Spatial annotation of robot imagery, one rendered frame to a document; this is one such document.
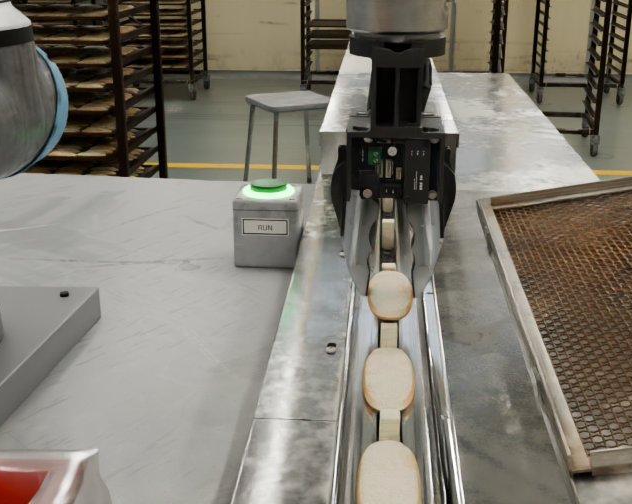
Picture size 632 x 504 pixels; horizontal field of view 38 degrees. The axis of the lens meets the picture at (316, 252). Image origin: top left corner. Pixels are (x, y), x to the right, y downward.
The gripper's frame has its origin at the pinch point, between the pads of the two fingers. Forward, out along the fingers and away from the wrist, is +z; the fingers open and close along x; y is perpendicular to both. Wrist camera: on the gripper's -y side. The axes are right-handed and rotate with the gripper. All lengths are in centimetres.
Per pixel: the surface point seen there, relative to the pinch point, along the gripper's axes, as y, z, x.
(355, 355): 6.7, 4.0, -2.7
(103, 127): -231, 37, -95
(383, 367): 10.6, 3.0, -0.5
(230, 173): -379, 91, -77
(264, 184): -23.2, -1.5, -13.4
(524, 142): -88, 8, 24
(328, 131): -44.9, -2.7, -7.8
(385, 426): 19.9, 2.6, -0.3
